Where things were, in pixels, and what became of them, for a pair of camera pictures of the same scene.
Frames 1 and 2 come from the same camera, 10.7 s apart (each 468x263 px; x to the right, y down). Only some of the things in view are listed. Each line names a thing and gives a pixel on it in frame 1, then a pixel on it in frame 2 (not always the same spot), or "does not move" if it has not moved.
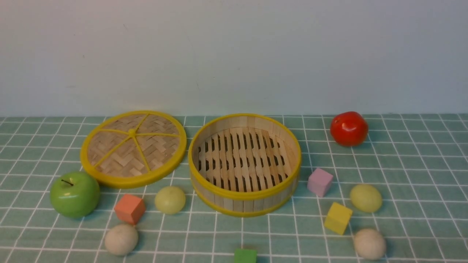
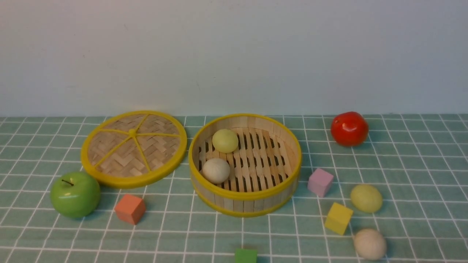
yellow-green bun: [170, 199] → [225, 140]
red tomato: [348, 129] does not move
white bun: [369, 244] does not move
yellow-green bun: [366, 197] does not move
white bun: [121, 239] → [216, 171]
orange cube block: [129, 209] does not move
